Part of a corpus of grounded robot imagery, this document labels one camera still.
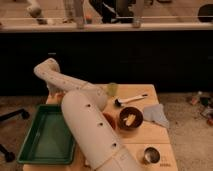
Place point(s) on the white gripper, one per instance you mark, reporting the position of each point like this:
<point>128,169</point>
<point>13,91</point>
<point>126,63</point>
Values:
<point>52,90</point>

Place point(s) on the small orange apple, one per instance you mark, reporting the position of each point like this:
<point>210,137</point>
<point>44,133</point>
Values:
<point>59,97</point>

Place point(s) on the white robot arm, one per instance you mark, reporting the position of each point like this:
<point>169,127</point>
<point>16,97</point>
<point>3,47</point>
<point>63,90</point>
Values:
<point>82,107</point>

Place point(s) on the green plastic tray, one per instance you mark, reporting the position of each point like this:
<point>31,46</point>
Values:
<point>49,140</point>

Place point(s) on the green plastic cup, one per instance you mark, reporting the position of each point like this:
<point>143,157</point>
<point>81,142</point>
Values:
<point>112,89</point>

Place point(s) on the orange bowl with items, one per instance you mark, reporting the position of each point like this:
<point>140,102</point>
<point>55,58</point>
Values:
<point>110,120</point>

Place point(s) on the dark brown bowl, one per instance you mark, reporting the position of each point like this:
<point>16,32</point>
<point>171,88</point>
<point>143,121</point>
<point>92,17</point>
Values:
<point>127,111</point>

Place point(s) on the yellow food piece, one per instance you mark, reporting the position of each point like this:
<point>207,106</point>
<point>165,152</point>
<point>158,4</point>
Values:
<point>129,119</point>

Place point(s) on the light blue cloth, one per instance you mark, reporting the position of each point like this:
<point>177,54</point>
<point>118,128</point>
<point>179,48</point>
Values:
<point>155,113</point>

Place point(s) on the metal cup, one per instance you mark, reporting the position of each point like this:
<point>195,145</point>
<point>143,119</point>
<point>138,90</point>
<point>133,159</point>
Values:
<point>151,155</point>

